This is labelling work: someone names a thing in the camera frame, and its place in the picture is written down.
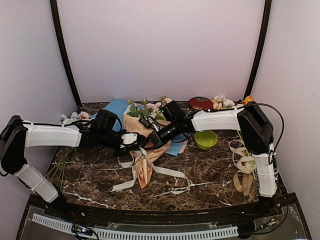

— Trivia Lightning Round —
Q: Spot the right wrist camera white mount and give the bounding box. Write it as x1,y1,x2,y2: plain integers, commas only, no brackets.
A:
138,101,187,132

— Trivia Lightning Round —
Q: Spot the pile of fake flowers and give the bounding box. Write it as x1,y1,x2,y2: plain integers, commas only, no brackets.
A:
211,95,257,180
45,111,92,190

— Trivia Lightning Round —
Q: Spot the red round embroidered cushion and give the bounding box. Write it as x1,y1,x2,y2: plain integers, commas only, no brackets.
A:
188,96,213,111

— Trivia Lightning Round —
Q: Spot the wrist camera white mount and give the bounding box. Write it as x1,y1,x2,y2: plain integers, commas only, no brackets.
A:
138,101,187,132
120,132,146,148

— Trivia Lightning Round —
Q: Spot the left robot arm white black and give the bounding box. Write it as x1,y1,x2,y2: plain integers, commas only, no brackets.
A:
0,109,145,218

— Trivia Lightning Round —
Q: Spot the brown twine ribbon bundle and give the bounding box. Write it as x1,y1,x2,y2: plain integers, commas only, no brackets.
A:
228,139,257,197

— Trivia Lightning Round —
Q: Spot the pink rose fake flower stem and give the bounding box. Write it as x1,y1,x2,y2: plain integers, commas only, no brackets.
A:
142,96,173,120

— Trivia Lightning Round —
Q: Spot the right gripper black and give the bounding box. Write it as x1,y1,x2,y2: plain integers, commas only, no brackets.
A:
141,120,180,151

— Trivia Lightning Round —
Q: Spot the white slotted cable duct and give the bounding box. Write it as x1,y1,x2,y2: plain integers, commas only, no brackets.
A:
31,213,239,240

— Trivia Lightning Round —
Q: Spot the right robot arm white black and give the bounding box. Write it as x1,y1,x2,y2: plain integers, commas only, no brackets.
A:
146,101,278,217

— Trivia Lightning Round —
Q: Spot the left black frame post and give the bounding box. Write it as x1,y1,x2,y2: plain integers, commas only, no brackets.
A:
49,0,82,107

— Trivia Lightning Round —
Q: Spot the lime green bowl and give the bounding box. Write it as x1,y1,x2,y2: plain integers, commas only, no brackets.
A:
194,130,218,150

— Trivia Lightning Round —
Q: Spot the black frame post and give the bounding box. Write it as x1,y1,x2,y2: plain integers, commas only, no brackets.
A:
243,0,272,100
49,0,82,107

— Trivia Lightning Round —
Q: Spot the beige pink wrapping paper sheet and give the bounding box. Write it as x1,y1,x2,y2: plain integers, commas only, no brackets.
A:
123,113,172,189

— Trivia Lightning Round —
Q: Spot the white printed ribbon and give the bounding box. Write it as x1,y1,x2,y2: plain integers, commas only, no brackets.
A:
111,145,191,195

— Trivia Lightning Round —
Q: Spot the blue wrapping paper sheet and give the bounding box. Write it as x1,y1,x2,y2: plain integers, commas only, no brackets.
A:
103,99,186,156

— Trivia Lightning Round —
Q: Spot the right black frame post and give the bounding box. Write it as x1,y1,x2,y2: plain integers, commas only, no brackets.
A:
243,0,272,100

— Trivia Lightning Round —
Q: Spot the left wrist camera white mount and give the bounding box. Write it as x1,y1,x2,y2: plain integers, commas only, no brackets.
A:
120,132,146,148

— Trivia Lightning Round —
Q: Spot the white rose fake flower stem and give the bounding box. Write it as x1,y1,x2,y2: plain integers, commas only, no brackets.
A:
126,98,144,118

